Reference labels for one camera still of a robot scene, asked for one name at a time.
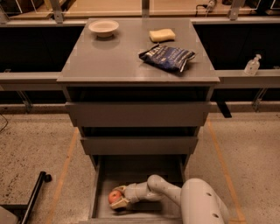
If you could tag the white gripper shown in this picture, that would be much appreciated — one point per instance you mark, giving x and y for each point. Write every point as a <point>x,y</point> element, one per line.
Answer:
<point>132,192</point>

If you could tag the red apple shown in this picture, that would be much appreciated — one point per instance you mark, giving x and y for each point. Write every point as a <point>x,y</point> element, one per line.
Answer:
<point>114,196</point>

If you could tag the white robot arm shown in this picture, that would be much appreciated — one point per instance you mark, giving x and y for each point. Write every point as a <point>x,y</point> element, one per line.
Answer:
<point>197,200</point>

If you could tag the grey open bottom drawer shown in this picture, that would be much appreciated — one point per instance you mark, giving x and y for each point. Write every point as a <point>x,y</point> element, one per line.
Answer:
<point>113,171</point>

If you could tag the grey middle drawer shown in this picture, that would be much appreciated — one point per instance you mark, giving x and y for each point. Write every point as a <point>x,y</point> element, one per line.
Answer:
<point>144,145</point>

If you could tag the grey top drawer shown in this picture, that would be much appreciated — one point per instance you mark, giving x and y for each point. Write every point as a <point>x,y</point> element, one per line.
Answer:
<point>138,114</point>

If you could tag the grey drawer cabinet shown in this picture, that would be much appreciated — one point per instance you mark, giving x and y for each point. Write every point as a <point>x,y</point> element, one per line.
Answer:
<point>124,106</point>

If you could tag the black chair leg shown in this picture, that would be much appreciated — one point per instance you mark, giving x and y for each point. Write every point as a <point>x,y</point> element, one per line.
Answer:
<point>21,213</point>

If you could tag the blue chip bag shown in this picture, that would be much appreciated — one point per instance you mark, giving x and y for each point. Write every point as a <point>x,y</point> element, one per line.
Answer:
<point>167,58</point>

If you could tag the yellow sponge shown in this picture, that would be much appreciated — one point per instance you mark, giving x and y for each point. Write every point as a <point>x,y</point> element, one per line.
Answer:
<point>162,35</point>

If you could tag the white bowl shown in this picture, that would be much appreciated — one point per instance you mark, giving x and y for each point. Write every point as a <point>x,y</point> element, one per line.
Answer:
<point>103,28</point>

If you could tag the clear sanitizer pump bottle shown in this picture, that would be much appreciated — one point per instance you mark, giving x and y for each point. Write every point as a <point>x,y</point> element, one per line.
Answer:
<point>253,65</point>

